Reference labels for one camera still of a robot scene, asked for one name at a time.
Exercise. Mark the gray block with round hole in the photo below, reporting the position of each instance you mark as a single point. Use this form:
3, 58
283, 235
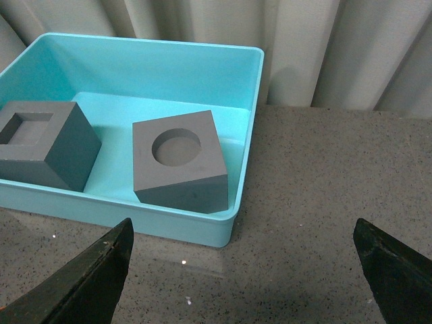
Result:
178, 163

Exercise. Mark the light blue plastic box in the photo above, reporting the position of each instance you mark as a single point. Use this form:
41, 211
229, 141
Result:
120, 81

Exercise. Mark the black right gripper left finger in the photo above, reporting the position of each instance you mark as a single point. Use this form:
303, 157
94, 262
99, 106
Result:
85, 290

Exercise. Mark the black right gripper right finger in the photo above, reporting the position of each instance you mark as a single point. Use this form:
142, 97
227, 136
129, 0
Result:
399, 277

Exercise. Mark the gray block with square hole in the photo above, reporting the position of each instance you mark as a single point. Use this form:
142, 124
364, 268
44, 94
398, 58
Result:
48, 143

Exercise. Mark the white curtain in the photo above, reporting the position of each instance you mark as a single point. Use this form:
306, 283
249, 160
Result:
365, 55

